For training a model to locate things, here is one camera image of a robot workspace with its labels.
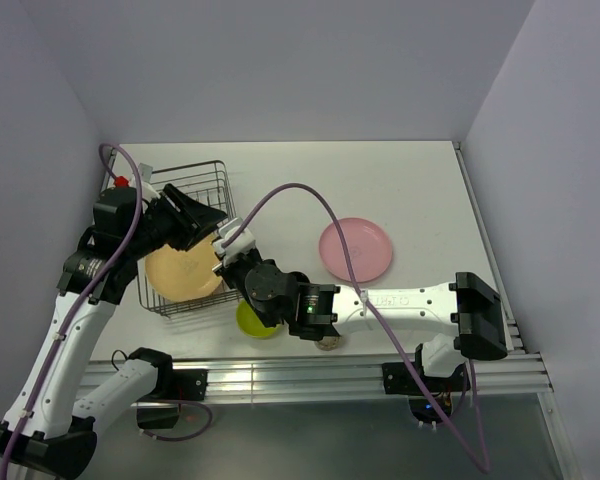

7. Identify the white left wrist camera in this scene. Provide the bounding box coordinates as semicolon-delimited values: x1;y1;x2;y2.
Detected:
113;164;158;197

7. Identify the small speckled beige dish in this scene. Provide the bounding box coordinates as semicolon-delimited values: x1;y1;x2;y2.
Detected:
314;336;342;352

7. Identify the yellow plastic plate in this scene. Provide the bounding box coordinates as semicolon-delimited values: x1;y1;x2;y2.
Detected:
144;235;222;302

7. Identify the pink plastic plate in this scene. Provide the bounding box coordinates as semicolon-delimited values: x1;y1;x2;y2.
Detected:
318;217;393;283

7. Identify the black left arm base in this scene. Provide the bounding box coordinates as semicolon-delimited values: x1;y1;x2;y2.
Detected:
138;369;208;402

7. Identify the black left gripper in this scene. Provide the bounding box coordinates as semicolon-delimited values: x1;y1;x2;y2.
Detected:
125;183;226;259

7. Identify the aluminium mounting rail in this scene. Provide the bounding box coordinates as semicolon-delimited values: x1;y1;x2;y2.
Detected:
27;349;554;409

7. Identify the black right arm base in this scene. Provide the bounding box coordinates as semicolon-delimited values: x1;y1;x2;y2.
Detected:
381;362;471;396

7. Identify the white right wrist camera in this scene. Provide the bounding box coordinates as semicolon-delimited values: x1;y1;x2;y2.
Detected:
212;227;256;263

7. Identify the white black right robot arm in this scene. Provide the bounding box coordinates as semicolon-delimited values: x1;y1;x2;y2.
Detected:
213;248;508;390

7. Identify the lime green bowl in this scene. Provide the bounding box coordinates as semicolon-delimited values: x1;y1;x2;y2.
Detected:
235;300;280;339

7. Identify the black wire dish rack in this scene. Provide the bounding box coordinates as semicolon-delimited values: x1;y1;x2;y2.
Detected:
137;160;241;317

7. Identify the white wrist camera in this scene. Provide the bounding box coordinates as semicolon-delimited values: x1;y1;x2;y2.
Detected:
212;227;256;263
113;164;158;197

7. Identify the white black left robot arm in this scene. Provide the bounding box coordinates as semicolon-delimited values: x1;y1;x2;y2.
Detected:
0;184;227;479

